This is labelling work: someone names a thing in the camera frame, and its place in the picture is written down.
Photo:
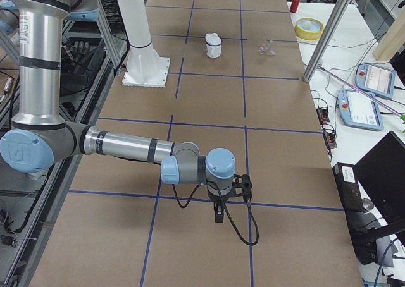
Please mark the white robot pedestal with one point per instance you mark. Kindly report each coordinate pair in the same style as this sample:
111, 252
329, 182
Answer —
144, 67

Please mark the aluminium frame post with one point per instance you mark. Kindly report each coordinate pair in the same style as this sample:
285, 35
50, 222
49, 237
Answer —
332, 23

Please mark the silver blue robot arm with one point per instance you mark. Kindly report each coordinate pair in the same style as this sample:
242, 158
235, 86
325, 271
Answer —
40, 136

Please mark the yellow tape roll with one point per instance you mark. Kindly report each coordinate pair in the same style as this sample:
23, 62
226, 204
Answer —
308, 28

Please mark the teach pendant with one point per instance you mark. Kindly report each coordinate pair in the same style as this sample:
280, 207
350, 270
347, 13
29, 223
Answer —
359, 111
376, 79

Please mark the black box device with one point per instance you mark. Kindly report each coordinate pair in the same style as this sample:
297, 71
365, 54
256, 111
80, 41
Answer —
360, 220

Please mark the aluminium side rack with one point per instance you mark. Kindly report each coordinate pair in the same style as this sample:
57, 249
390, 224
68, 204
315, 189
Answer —
31, 202

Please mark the clear plastic funnel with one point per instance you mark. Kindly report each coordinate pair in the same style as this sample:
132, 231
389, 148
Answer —
266, 48

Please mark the black laptop computer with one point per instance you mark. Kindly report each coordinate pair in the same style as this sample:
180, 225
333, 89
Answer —
381, 173

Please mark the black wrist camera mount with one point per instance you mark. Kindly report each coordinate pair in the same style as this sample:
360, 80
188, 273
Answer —
242, 187

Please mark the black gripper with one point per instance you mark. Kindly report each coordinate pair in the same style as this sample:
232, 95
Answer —
216, 201

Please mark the white enamel cup lid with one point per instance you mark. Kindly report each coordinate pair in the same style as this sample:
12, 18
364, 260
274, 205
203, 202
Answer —
213, 39

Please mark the near teach pendant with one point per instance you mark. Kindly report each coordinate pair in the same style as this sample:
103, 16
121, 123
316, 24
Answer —
359, 111

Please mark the far teach pendant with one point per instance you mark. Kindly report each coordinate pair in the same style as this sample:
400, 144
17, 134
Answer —
376, 79

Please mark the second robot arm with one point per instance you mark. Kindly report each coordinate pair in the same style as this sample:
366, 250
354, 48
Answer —
9, 18

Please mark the white enamel cup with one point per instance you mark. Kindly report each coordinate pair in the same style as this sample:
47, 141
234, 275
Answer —
213, 51

